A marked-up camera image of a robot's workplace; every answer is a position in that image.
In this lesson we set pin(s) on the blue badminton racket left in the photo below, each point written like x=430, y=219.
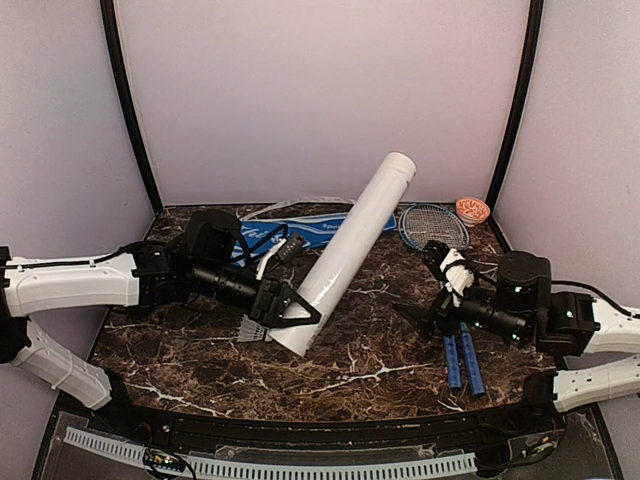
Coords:
x=419, y=224

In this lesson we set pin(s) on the white shuttlecock tube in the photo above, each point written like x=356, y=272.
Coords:
x=333, y=272

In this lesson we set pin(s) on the white feather shuttlecock front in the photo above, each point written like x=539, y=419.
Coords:
x=251, y=331

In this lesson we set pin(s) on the orange patterned small bowl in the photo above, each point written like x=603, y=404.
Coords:
x=472, y=211

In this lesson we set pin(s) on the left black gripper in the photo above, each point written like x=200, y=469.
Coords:
x=271, y=290

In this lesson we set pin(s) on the white slotted cable duct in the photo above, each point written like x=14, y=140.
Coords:
x=273, y=465

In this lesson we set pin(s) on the small circuit board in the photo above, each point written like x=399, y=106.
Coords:
x=158, y=461

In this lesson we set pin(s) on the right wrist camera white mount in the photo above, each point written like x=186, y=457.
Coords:
x=450, y=268

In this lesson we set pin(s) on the blue badminton racket right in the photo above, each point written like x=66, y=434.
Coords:
x=476, y=383

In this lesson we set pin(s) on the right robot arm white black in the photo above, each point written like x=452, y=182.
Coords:
x=520, y=307

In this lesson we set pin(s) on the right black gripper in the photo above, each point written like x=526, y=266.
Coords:
x=423, y=317

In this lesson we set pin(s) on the blue badminton racket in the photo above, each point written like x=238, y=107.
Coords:
x=419, y=224
x=476, y=383

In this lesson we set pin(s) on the blue racket bag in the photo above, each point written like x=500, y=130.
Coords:
x=315, y=219

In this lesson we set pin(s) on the black front table rail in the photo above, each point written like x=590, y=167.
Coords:
x=482, y=430

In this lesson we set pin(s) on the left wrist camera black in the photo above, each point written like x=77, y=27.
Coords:
x=289, y=249

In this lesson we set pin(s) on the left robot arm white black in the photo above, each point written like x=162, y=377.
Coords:
x=211, y=258

